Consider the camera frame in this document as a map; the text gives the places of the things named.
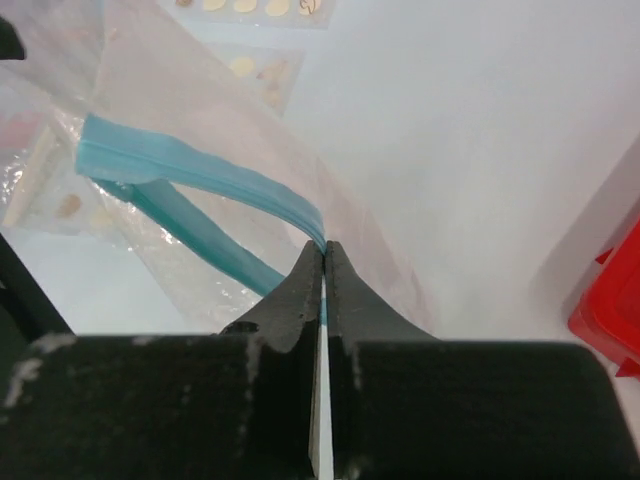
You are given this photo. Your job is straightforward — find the pink zipper clear bag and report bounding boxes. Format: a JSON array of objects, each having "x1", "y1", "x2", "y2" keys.
[{"x1": 0, "y1": 109, "x2": 44, "y2": 150}]

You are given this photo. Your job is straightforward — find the dotted clear zip bag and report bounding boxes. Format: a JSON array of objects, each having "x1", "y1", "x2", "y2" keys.
[{"x1": 1, "y1": 1, "x2": 331, "y2": 241}]

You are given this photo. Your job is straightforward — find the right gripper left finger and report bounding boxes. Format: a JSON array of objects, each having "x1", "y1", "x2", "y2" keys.
[{"x1": 1, "y1": 242, "x2": 323, "y2": 479}]

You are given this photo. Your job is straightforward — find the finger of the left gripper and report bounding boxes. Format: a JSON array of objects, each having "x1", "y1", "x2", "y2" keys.
[{"x1": 0, "y1": 17, "x2": 25, "y2": 61}]

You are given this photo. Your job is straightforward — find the red plastic tray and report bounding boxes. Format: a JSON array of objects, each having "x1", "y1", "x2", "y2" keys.
[{"x1": 567, "y1": 203, "x2": 639, "y2": 380}]

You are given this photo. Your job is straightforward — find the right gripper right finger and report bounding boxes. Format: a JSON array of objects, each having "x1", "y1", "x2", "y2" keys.
[{"x1": 325, "y1": 241, "x2": 639, "y2": 479}]

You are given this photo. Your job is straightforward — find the blue zipper clear bag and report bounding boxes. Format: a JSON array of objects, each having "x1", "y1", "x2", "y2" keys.
[{"x1": 76, "y1": 1, "x2": 433, "y2": 331}]

